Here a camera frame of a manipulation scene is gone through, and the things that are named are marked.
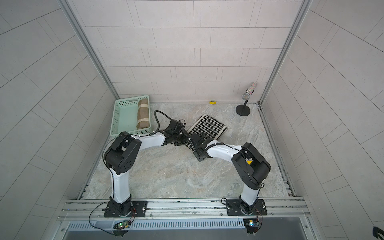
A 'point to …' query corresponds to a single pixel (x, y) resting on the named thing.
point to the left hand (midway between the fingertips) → (193, 139)
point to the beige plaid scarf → (143, 114)
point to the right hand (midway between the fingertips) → (202, 153)
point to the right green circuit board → (251, 224)
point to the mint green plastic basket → (124, 116)
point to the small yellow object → (212, 103)
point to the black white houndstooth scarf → (208, 125)
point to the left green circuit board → (122, 225)
